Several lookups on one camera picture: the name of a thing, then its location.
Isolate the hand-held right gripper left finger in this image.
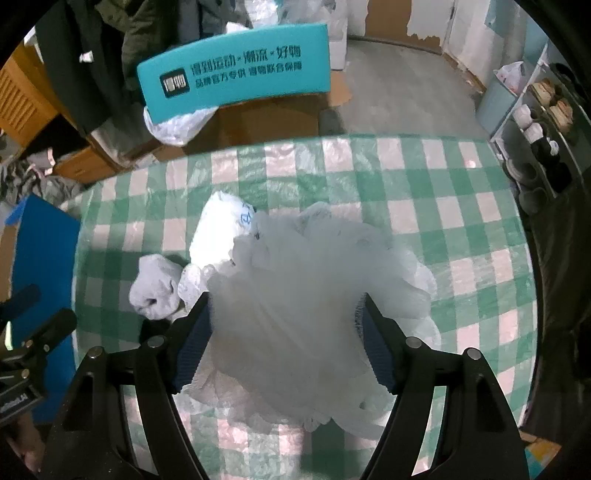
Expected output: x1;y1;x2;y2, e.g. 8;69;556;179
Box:
39;291;214;480

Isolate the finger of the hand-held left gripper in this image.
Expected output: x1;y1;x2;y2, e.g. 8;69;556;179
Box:
19;308;78;356
0;283;42;322

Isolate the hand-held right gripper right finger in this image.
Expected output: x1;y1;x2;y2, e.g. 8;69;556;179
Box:
353;292;532;480

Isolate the blue cardboard box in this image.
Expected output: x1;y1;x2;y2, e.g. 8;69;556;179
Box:
0;193;83;426

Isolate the white mesh bath pouf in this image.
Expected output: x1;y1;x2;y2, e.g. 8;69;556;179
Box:
181;202;440;440

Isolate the person's left hand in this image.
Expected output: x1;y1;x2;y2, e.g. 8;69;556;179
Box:
2;410;48;476

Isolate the light grey cloth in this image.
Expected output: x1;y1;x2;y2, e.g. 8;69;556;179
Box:
129;254;186;320

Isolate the pile of grey clothes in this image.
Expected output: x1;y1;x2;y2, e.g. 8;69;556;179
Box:
0;148;87;209

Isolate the white blue-printed plastic bag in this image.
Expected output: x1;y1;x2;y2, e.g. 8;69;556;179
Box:
178;191;260;311

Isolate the green checked tablecloth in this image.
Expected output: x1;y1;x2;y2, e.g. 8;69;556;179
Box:
59;135;542;480

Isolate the wooden louvred wardrobe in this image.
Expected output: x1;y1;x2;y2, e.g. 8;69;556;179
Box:
0;28;117;186

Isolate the grey shoe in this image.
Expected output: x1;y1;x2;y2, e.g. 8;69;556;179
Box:
502;161;539;186
518;186;551;216

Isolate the thin white plastic bag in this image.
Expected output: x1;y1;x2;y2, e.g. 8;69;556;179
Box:
143;105;219;147

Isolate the brown cardboard box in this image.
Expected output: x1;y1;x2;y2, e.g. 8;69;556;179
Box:
92;69;352;172

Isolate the black hanging coat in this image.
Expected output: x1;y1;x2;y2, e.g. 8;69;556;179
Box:
34;0;140;140

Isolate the black shoe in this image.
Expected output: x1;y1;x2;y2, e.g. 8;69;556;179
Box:
537;137;563;163
549;161;576;193

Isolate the shoe rack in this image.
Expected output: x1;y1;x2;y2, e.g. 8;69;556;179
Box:
488;41;591;219

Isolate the light blue bin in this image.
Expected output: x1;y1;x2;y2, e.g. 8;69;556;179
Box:
475;69;521;136

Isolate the teal printed box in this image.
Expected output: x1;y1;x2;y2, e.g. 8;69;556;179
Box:
136;21;334;126

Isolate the tan shoe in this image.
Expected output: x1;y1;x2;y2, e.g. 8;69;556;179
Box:
530;78;556;106
549;99;574;131

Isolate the olive hanging jacket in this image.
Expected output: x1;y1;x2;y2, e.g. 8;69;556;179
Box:
121;0;205;91

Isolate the white bag in bin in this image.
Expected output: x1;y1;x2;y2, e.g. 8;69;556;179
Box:
493;61;528;94

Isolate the grey-blue hanging jacket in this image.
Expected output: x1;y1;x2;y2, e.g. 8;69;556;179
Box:
175;0;256;48

